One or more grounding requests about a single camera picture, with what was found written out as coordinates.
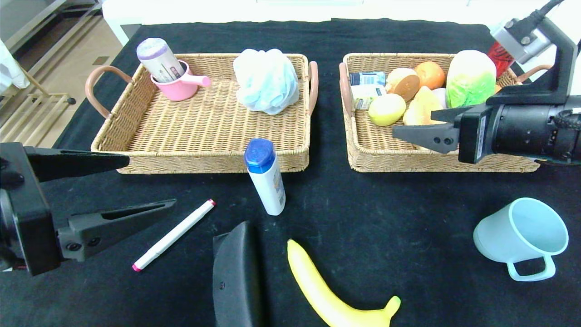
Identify black curved plastic object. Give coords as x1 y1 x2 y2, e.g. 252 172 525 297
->
212 221 266 327

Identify pale pink onion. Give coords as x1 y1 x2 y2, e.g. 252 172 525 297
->
431 88 451 110

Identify wooden rolling rack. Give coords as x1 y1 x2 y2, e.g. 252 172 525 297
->
0 64 78 139

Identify green white napa cabbage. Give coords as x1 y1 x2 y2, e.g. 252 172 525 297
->
446 50 497 109

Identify small blue labelled bottle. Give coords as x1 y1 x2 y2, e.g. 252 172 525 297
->
349 71 387 87

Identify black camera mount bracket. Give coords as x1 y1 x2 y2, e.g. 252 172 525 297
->
485 18 581 107

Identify white hanging cloth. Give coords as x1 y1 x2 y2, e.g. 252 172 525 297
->
0 40 30 90

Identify pink round bun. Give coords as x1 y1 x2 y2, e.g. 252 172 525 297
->
385 67 421 102

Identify pink plastic cup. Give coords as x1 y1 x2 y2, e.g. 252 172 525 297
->
150 60 212 102

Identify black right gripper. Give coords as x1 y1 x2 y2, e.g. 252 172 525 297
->
392 103 559 164

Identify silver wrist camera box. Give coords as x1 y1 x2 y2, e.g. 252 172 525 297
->
490 18 552 64

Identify yellow lemon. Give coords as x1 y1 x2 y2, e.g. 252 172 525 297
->
369 94 407 127

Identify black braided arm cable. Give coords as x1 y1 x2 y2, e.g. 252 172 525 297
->
556 109 581 130

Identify light blue bath loofah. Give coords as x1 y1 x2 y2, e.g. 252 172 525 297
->
233 49 300 115

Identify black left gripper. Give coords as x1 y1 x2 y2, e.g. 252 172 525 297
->
0 142 177 277

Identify white marker pink ends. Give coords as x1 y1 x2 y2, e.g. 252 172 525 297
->
132 198 217 273

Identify wicker basket with food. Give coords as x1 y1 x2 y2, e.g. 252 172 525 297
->
338 52 553 173

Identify black table cloth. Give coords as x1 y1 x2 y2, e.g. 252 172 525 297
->
0 18 581 327

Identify grey metal shelf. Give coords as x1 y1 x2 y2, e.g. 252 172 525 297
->
0 0 103 59

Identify wicker basket with toiletries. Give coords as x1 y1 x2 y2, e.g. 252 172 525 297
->
85 53 319 175

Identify black camera cable white label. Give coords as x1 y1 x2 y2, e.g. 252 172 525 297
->
529 0 566 23

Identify large orange fruit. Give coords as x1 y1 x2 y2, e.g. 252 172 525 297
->
415 61 446 90

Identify purple capped bottle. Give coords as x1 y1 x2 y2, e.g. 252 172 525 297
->
136 38 187 84

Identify yellow banana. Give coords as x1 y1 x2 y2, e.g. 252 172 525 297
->
287 239 402 327

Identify white bottle blue cap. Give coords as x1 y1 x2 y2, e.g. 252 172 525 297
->
244 138 286 216

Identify red soda can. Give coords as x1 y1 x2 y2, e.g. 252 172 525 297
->
487 41 517 78

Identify golden bread loaf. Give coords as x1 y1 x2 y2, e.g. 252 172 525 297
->
403 86 448 150

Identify white juice carton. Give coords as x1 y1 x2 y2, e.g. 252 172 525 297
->
351 84 386 111

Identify light teal mug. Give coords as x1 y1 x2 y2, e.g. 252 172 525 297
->
473 198 569 282

